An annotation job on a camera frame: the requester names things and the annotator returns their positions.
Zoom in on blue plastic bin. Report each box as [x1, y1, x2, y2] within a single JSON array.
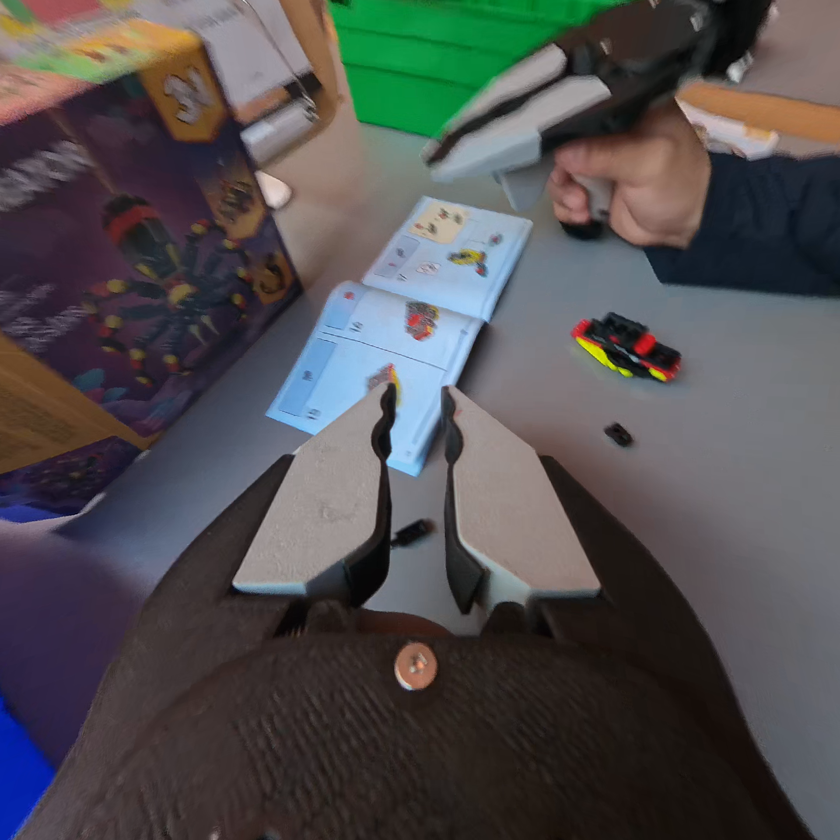
[[0, 696, 56, 840]]

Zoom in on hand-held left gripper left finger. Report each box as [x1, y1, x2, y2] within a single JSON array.
[[231, 382, 399, 609]]

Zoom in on wire page holder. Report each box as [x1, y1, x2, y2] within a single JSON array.
[[243, 0, 319, 122]]

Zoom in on open instruction booklet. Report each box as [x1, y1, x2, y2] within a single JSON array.
[[266, 196, 534, 476]]

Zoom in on white stand base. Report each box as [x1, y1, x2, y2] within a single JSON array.
[[239, 100, 320, 210]]

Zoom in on printed paper sheet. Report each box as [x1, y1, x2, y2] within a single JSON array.
[[197, 0, 312, 99]]

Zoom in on purple and yellow lego box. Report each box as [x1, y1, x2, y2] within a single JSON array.
[[0, 0, 304, 524]]

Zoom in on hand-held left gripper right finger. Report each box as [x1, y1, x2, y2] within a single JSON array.
[[441, 385, 602, 616]]

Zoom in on person's right forearm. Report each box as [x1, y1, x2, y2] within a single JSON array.
[[643, 151, 840, 298]]

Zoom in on white flat object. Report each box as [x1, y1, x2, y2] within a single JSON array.
[[696, 105, 780, 160]]

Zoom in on green plastic bin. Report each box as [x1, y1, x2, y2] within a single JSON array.
[[327, 0, 647, 139]]

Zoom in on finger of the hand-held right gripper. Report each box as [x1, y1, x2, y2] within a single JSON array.
[[423, 75, 614, 185], [436, 45, 572, 142]]

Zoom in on wooden document stand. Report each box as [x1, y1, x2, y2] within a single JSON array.
[[230, 0, 343, 129]]

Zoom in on black red yellow lego assembly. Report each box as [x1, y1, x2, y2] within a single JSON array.
[[570, 311, 682, 383]]

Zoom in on person's right hand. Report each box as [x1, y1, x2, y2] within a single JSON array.
[[546, 112, 713, 249]]

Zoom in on wooden board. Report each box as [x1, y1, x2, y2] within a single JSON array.
[[676, 82, 840, 144]]

